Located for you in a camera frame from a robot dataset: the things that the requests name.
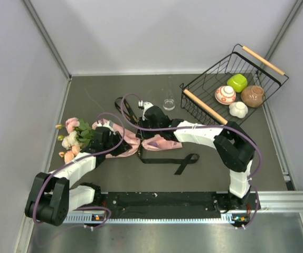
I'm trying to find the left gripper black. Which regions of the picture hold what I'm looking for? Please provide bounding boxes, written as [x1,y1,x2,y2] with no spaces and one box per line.
[103,131,132,156]

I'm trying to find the pink wrapping paper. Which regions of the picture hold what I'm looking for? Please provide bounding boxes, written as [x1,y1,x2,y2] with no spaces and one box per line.
[106,123,182,158]

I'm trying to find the black ribbon gold lettering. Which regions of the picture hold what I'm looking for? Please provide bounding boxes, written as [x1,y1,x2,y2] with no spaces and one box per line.
[115,96,200,175]

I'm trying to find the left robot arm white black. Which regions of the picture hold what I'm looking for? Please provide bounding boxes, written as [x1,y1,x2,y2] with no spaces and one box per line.
[24,126,129,226]

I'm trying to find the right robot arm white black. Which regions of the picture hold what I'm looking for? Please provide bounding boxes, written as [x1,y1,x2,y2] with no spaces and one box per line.
[138,102,255,210]

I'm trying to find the clear glass vase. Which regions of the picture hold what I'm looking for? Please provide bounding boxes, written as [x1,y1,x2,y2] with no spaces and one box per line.
[163,76,176,111]

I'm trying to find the white red patterned bowl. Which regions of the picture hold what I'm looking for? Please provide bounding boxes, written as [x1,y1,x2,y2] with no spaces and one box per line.
[215,85,236,105]

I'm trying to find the white flower-shaped cup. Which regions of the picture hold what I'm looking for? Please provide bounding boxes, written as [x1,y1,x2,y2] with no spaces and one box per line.
[229,102,248,119]

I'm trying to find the green square cup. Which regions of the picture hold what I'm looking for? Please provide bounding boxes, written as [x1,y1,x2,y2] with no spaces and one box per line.
[227,74,248,93]

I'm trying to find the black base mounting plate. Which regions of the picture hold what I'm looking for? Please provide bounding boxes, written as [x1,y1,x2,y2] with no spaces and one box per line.
[98,191,233,219]

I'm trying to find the brown ceramic pot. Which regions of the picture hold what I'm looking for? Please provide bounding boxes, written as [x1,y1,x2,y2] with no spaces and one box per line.
[241,85,265,108]

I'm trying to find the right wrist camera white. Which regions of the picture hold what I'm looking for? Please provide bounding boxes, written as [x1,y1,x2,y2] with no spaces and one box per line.
[138,100,154,110]

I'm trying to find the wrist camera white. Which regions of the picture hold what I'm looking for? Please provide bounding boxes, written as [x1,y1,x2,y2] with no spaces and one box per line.
[138,100,154,110]
[92,119,114,132]

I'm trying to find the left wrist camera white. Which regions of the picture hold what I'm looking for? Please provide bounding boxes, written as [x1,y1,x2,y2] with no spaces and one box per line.
[92,119,114,132]

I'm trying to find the black wire basket wooden handles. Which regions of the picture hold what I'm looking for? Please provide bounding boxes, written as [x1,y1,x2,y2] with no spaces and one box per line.
[180,44,289,135]

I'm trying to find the aluminium rail with cable duct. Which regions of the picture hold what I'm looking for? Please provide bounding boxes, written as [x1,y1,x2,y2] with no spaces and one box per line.
[30,191,303,226]

